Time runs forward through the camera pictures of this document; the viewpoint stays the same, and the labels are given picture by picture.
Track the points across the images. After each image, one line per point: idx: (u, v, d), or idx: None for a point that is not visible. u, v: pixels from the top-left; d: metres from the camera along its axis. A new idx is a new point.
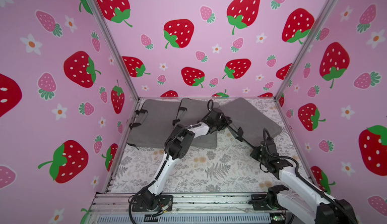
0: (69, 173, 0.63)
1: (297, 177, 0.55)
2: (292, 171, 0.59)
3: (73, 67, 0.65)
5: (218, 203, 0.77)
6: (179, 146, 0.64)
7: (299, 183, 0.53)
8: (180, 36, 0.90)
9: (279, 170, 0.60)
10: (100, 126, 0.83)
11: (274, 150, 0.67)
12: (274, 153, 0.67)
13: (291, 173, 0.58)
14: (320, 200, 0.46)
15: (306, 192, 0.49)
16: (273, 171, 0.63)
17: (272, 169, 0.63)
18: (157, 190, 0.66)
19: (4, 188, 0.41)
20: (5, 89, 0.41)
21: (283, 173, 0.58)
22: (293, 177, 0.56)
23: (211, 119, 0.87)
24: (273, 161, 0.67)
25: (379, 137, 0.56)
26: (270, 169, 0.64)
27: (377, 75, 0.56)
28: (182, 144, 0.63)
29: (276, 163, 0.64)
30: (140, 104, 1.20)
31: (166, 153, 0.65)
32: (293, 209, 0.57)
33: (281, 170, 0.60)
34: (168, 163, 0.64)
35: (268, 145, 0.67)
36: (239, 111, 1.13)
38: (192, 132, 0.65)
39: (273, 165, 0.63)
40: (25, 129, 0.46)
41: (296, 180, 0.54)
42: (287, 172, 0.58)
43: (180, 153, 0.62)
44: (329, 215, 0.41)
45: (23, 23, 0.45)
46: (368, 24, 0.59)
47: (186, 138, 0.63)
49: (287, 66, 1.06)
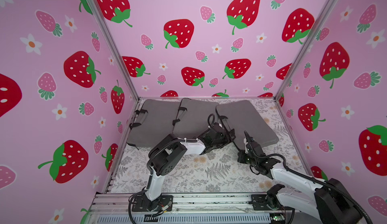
0: (69, 173, 0.63)
1: (287, 171, 0.57)
2: (281, 167, 0.60)
3: (73, 67, 0.65)
5: (218, 203, 0.77)
6: (164, 160, 0.52)
7: (291, 176, 0.54)
8: (180, 36, 0.90)
9: (270, 170, 0.61)
10: (100, 126, 0.83)
11: (260, 151, 0.68)
12: (261, 155, 0.68)
13: (281, 169, 0.59)
14: (314, 185, 0.47)
15: (300, 182, 0.51)
16: (265, 172, 0.63)
17: (264, 171, 0.64)
18: (152, 196, 0.63)
19: (4, 189, 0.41)
20: (5, 88, 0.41)
21: (274, 172, 0.59)
22: (283, 173, 0.57)
23: (210, 136, 0.75)
24: (262, 162, 0.68)
25: (379, 137, 0.56)
26: (262, 171, 0.64)
27: (377, 75, 0.56)
28: (169, 159, 0.52)
29: (265, 163, 0.66)
30: (140, 104, 1.21)
31: (148, 167, 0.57)
32: (294, 204, 0.57)
33: (272, 169, 0.61)
34: (154, 177, 0.57)
35: (254, 148, 0.68)
36: (237, 112, 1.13)
38: (183, 147, 0.53)
39: (264, 166, 0.65)
40: (25, 129, 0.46)
41: (287, 174, 0.56)
42: (277, 169, 0.60)
43: (164, 167, 0.51)
44: (327, 198, 0.42)
45: (23, 23, 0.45)
46: (368, 24, 0.59)
47: (176, 153, 0.52)
49: (287, 66, 1.06)
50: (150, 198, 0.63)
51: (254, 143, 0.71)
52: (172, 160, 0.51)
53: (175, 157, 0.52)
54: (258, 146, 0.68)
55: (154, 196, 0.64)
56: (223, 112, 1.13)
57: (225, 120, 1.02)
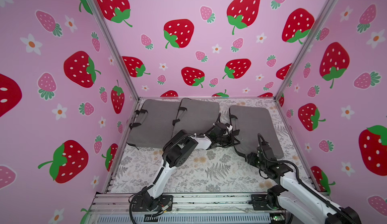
0: (69, 173, 0.63)
1: (300, 184, 0.54)
2: (293, 177, 0.58)
3: (73, 67, 0.65)
5: (218, 203, 0.77)
6: (178, 153, 0.58)
7: (302, 191, 0.52)
8: (180, 36, 0.90)
9: (280, 177, 0.59)
10: (100, 126, 0.83)
11: (271, 155, 0.66)
12: (271, 158, 0.66)
13: (292, 179, 0.57)
14: (327, 210, 0.45)
15: (311, 201, 0.49)
16: (273, 177, 0.61)
17: (273, 174, 0.62)
18: (156, 193, 0.64)
19: (4, 189, 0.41)
20: (5, 88, 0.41)
21: (284, 180, 0.57)
22: (294, 184, 0.55)
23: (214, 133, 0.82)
24: (271, 166, 0.66)
25: (379, 137, 0.56)
26: (270, 175, 0.62)
27: (377, 75, 0.56)
28: (182, 151, 0.58)
29: (275, 168, 0.63)
30: (140, 104, 1.20)
31: (163, 159, 0.61)
32: (296, 212, 0.57)
33: (283, 176, 0.59)
34: (166, 169, 0.60)
35: (265, 150, 0.66)
36: (242, 110, 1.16)
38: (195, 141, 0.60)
39: (273, 169, 0.63)
40: (25, 129, 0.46)
41: (299, 187, 0.53)
42: (288, 179, 0.57)
43: (178, 160, 0.56)
44: None
45: (24, 23, 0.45)
46: (368, 23, 0.59)
47: (189, 144, 0.59)
49: (287, 66, 1.06)
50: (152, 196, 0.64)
51: (264, 147, 0.70)
52: (186, 153, 0.57)
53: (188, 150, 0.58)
54: (269, 149, 0.67)
55: (157, 193, 0.65)
56: (235, 112, 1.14)
57: (234, 120, 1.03)
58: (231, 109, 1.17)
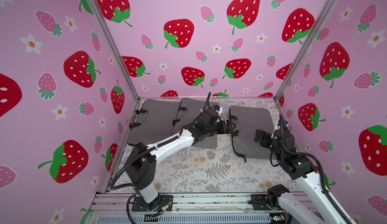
0: (69, 173, 0.63)
1: (322, 193, 0.45)
2: (316, 182, 0.47)
3: (73, 67, 0.65)
5: (218, 204, 0.77)
6: (137, 176, 0.46)
7: (323, 201, 0.44)
8: (180, 35, 0.90)
9: (300, 177, 0.48)
10: (100, 126, 0.83)
11: (291, 144, 0.52)
12: (291, 149, 0.53)
13: (315, 185, 0.46)
14: None
15: (331, 215, 0.43)
16: (290, 171, 0.51)
17: (289, 168, 0.51)
18: (149, 199, 0.63)
19: (4, 188, 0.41)
20: (5, 89, 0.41)
21: (306, 184, 0.48)
22: (317, 192, 0.46)
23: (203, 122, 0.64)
24: (289, 158, 0.55)
25: (379, 137, 0.56)
26: (287, 169, 0.51)
27: (377, 75, 0.56)
28: (140, 173, 0.45)
29: (295, 162, 0.51)
30: (140, 104, 1.21)
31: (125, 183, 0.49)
32: (294, 214, 0.58)
33: (305, 178, 0.48)
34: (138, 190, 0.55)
35: (285, 138, 0.52)
36: (242, 110, 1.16)
38: (152, 159, 0.45)
39: (292, 163, 0.51)
40: (25, 129, 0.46)
41: (320, 197, 0.45)
42: (312, 184, 0.47)
43: (140, 183, 0.45)
44: None
45: (24, 23, 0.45)
46: (368, 23, 0.59)
47: (143, 167, 0.45)
49: (287, 66, 1.06)
50: (146, 201, 0.62)
51: (285, 133, 0.55)
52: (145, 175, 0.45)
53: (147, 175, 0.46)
54: (292, 136, 0.53)
55: (151, 199, 0.63)
56: (235, 113, 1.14)
57: (234, 121, 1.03)
58: (231, 110, 1.16)
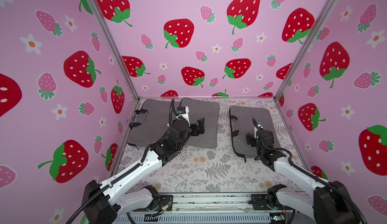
0: (69, 172, 0.63)
1: (291, 166, 0.56)
2: (285, 160, 0.60)
3: (73, 67, 0.65)
5: (218, 203, 0.77)
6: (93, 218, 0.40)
7: (293, 170, 0.54)
8: (180, 35, 0.90)
9: (273, 162, 0.61)
10: (100, 126, 0.83)
11: (269, 142, 0.64)
12: (269, 146, 0.65)
13: (285, 163, 0.59)
14: (316, 184, 0.46)
15: (302, 179, 0.50)
16: (267, 163, 0.63)
17: (267, 162, 0.64)
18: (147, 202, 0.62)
19: (4, 188, 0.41)
20: (5, 88, 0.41)
21: (277, 164, 0.59)
22: (287, 166, 0.57)
23: (172, 139, 0.55)
24: (266, 153, 0.67)
25: (379, 137, 0.56)
26: (265, 162, 0.64)
27: (377, 75, 0.56)
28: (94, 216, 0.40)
29: (270, 155, 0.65)
30: (140, 104, 1.21)
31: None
32: (291, 202, 0.58)
33: (276, 161, 0.61)
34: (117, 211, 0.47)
35: (264, 137, 0.65)
36: (242, 110, 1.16)
38: (105, 203, 0.39)
39: (268, 157, 0.64)
40: (25, 129, 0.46)
41: (290, 168, 0.55)
42: (281, 162, 0.59)
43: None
44: (325, 198, 0.42)
45: (24, 23, 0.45)
46: (368, 23, 0.59)
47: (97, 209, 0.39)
49: (287, 66, 1.06)
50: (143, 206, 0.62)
51: (264, 133, 0.68)
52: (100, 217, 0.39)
53: (103, 221, 0.41)
54: (269, 134, 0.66)
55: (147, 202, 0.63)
56: (235, 113, 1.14)
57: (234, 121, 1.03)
58: (232, 110, 1.16)
